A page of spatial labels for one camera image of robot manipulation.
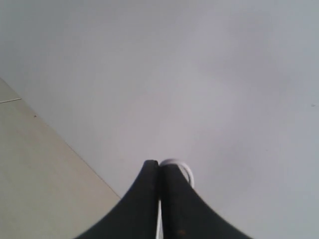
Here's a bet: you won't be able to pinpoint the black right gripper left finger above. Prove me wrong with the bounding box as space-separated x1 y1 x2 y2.
79 160 160 239

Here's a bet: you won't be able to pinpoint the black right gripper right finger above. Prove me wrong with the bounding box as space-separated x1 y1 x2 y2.
160 164 249 239

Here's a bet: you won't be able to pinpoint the white wired earphones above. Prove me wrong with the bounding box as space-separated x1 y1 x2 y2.
0 98 195 239

